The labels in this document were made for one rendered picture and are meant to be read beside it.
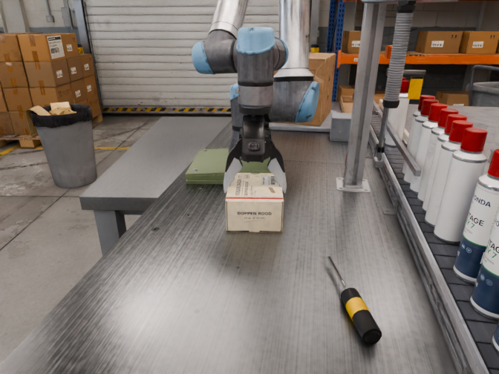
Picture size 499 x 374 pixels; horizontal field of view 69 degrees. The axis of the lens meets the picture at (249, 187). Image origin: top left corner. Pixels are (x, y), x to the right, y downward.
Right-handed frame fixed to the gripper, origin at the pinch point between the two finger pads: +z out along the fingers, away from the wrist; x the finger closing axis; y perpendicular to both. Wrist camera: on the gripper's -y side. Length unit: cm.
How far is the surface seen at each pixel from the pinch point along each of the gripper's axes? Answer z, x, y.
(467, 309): 1.2, -30.0, -36.1
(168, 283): 5.9, 14.9, -25.1
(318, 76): -18, -24, 74
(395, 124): -8, -44, 37
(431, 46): -19, -206, 392
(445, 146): -15.4, -34.5, -12.5
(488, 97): 12, -178, 212
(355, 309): 3.6, -15.3, -33.5
